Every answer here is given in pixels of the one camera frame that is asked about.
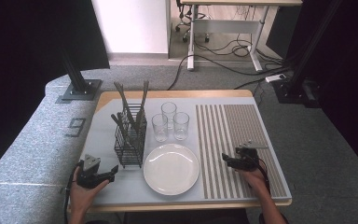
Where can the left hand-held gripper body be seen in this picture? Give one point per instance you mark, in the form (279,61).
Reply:
(88,179)

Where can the silver fork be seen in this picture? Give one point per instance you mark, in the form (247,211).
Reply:
(142,99)

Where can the grey striped placemat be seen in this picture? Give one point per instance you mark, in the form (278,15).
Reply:
(217,155)

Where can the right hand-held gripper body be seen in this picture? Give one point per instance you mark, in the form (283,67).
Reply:
(248,158)

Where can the person's right hand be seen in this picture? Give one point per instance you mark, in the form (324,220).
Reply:
(256,180)

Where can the black office chair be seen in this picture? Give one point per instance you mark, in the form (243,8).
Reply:
(181,9)

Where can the clear drinking glass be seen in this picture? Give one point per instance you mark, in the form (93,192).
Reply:
(169,109)
(181,127)
(159,129)

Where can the white plate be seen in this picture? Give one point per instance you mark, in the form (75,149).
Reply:
(171,169)

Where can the white power strip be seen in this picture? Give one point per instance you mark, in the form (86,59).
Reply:
(275,77)

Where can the person's left hand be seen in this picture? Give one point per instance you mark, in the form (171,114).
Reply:
(82,197)

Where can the white partition panel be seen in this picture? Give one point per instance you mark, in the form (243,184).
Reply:
(133,28)

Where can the white desk with metal frame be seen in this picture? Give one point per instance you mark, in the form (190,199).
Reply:
(227,26)

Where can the black metal stand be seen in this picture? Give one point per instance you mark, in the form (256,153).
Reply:
(295,93)
(80,90)

